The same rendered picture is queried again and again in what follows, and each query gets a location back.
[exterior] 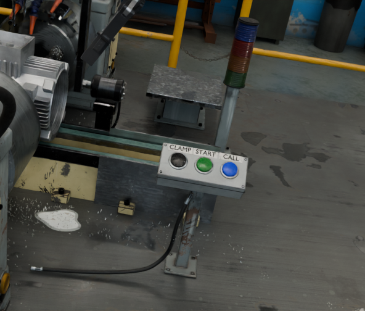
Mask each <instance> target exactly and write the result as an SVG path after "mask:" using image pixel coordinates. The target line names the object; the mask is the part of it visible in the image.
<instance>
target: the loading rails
mask: <svg viewBox="0 0 365 311"><path fill-rule="evenodd" d="M163 143H169V144H175V145H180V146H186V147H193V148H197V149H203V150H207V151H213V152H220V150H221V147H219V146H212V145H209V144H202V143H196V142H192V141H185V140H181V139H175V138H169V137H164V136H158V135H152V134H148V133H141V132H137V131H131V130H124V129H120V128H114V127H111V128H110V130H104V129H100V128H93V127H90V126H83V125H77V124H72V123H66V122H61V124H60V128H59V131H58V133H57V135H56V137H55V139H53V140H52V141H50V142H48V141H42V140H41V139H39V144H38V147H37V149H36V151H35V153H34V154H33V157H32V158H31V159H30V161H29V163H28V165H27V166H26V167H25V169H24V171H23V172H22V174H21V175H20V177H19V179H18V180H17V182H16V184H15V185H14V187H16V188H22V189H29V190H33V191H39V192H44V193H50V194H52V195H51V201H52V202H59V203H63V204H67V203H68V200H69V198H70V197H74V198H78V199H85V200H89V201H94V203H95V204H101V205H107V206H112V207H117V213H119V214H126V215H133V213H134V211H135V210H136V211H140V212H147V213H150V214H157V215H164V216H168V217H174V218H177V217H178V215H179V213H180V211H181V208H182V206H183V204H184V202H185V200H186V198H187V196H188V195H189V193H190V190H186V189H179V188H173V187H169V186H162V185H157V184H156V179H157V171H158V165H159V160H160V154H161V150H162V144H163ZM220 153H221V152H220ZM216 197H217V195H214V194H207V193H204V194H203V199H202V205H201V208H200V213H199V218H198V221H197V226H196V227H198V226H199V222H203V223H209V224H210V222H211V218H212V215H213V210H214V207H215V202H216Z"/></svg>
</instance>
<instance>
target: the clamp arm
mask: <svg viewBox="0 0 365 311"><path fill-rule="evenodd" d="M79 3H80V4H81V13H80V27H79V34H78V48H77V56H76V58H75V60H74V64H75V65H76V70H75V84H74V91H76V92H82V90H83V88H85V87H83V86H85V85H86V84H85V83H83V82H86V80H85V79H84V74H85V66H86V62H85V61H84V60H83V59H81V56H82V55H83V53H84V52H85V50H87V47H88V35H89V22H90V15H91V3H92V0H79Z"/></svg>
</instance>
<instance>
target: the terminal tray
mask: <svg viewBox="0 0 365 311"><path fill-rule="evenodd" d="M29 37H30V38H27V35H21V34H18V33H11V32H8V31H2V30H0V71H2V72H4V73H6V74H8V76H10V77H14V79H17V78H20V76H21V74H22V66H23V63H25V61H26V60H27V59H28V58H29V57H30V56H34V53H35V37H34V36H29ZM16 46H19V48H17V47H16Z"/></svg>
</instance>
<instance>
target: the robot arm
mask: <svg viewBox="0 0 365 311"><path fill-rule="evenodd" d="M144 3H145V0H123V2H122V3H121V4H120V6H119V7H118V11H117V13H116V14H115V15H114V16H113V18H112V19H111V21H109V23H108V24H107V25H106V26H105V28H104V29H103V30H102V32H100V31H98V32H97V34H98V35H97V36H96V38H95V39H94V41H93V42H92V43H91V44H90V45H89V47H88V48H87V50H85V52H84V53H83V55H82V56H81V59H83V60H84V61H85V62H86V63H87V64H89V65H90V66H92V65H93V64H94V63H95V61H96V60H97V59H98V58H99V56H100V55H101V54H102V53H103V52H104V50H105V49H106V48H107V46H108V45H109V44H110V43H111V42H112V41H113V42H114V41H115V38H114V37H115V35H116V34H117V33H118V32H119V31H120V30H121V28H122V27H123V26H124V24H125V23H126V22H127V21H128V20H130V19H132V17H133V16H134V15H135V13H136V12H137V11H139V10H141V8H142V7H143V5H144Z"/></svg>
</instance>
